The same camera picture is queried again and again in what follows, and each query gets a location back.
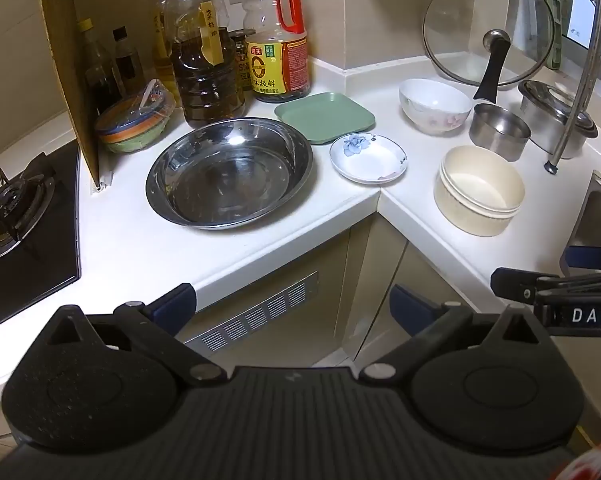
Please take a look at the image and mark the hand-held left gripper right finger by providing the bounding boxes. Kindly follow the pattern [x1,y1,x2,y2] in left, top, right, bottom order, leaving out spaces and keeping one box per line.
[357,284,551,385]

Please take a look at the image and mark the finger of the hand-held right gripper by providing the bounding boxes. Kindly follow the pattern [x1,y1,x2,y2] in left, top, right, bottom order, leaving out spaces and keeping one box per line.
[490,267,601,307]
[566,245,601,277]

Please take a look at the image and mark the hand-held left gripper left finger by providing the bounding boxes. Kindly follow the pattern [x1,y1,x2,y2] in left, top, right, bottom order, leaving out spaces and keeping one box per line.
[45,282,228,387]

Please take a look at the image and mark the cream ceramic bowl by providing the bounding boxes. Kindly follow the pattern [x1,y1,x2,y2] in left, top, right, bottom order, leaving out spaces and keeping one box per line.
[433,145,526,237]

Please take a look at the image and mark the large steel basin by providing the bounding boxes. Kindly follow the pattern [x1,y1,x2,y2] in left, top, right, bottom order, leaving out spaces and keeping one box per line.
[145,117,314,231]

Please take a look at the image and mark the small white floral saucer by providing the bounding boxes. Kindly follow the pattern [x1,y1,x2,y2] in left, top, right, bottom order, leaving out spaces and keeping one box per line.
[329,134,409,184]

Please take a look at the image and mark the small steel bowl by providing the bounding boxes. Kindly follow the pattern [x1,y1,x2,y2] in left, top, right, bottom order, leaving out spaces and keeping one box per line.
[469,102,532,162]

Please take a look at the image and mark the white floral bowl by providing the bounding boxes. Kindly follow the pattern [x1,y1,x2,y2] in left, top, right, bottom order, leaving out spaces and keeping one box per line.
[399,78,473,136]

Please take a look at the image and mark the green square plate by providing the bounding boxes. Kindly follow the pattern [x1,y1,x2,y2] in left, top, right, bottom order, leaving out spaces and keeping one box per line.
[274,92,376,146]

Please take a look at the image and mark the steel sink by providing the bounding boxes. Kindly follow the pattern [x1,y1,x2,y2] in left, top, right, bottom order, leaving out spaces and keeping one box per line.
[560,170,601,277]

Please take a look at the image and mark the beige cabinet door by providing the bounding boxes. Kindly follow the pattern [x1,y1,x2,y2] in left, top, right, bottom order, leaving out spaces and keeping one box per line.
[340,216,481,358]
[180,212,408,361]

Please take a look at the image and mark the cabinet vent grille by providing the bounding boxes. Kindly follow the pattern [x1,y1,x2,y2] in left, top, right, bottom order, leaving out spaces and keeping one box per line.
[183,271,320,356]

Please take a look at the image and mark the steel cooking pot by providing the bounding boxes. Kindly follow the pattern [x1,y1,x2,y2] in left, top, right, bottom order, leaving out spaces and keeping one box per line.
[523,102,588,160]

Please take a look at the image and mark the metal rack pole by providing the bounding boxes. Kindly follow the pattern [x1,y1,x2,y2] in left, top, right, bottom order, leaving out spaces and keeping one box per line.
[544,0,601,176]

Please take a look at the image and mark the red and white cloth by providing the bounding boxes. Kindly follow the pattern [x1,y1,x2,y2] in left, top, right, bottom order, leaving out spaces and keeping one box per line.
[555,444,601,480]

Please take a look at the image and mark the black gas stove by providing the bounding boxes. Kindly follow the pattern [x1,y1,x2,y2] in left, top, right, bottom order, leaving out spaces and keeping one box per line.
[0,140,81,337]

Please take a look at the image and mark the steel lidded pot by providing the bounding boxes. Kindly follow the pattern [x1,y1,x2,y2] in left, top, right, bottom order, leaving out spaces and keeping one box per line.
[519,79,599,139]

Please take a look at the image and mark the striped colourful bowl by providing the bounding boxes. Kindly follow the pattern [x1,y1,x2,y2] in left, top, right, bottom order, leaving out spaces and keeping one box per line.
[94,91,176,155]

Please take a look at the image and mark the white plastic spoon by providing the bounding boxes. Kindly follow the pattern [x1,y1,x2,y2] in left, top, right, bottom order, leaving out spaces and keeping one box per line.
[134,79,161,112]

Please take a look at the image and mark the large dark oil bottle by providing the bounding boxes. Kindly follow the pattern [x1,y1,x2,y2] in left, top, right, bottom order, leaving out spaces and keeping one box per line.
[161,0,247,130]

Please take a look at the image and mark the bottle with yellow cap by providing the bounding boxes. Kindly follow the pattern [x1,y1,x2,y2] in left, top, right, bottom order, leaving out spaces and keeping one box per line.
[78,18,124,116]

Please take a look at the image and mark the dark glass bottle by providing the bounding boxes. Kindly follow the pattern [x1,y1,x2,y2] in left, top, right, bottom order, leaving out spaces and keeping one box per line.
[111,26,146,98]

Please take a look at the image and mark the yellow oil bottle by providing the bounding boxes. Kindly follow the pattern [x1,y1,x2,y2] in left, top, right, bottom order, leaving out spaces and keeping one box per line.
[153,0,182,108]

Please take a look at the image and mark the small sauce jar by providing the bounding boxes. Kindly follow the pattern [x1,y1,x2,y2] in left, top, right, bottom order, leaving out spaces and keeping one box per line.
[229,30,252,93]

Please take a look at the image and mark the cardboard panel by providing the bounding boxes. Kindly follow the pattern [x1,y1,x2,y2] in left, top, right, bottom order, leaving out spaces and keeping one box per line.
[34,0,114,192]

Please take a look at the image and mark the soy sauce bottle red handle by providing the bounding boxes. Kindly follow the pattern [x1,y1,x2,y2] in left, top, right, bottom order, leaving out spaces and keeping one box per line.
[243,0,312,103]

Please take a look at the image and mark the glass lid with black handle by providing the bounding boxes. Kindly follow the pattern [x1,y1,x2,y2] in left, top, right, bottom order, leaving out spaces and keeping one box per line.
[423,0,555,101]

